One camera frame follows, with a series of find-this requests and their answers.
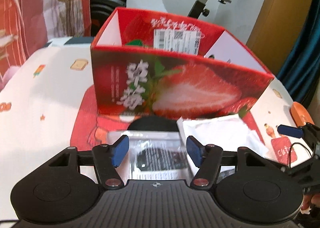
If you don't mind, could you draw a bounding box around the white tissue pack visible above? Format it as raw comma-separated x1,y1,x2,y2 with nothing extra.
176,114,270,177

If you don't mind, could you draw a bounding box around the person's hand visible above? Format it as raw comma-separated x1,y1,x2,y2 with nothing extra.
300,193,320,214

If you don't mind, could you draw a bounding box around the wooden door frame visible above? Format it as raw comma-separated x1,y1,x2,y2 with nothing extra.
247,0,312,75

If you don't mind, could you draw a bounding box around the patterned white tablecloth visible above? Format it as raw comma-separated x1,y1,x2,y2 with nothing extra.
0,36,313,221

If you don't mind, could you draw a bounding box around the orange plate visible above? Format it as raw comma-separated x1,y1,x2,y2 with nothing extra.
290,101,315,127

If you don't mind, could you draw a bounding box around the black eye mask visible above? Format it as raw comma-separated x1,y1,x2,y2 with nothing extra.
127,116,178,132

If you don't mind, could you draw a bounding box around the red pink patterned curtain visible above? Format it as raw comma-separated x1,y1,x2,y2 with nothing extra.
1,0,91,76

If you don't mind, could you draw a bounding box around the dark blue curtain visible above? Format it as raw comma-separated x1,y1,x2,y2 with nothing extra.
277,0,319,107

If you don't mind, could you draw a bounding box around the clear plastic packaged item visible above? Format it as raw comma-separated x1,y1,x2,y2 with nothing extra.
106,130,194,183

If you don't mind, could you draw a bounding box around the red strawberry cardboard box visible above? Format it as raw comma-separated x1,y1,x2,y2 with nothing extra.
91,8,274,119

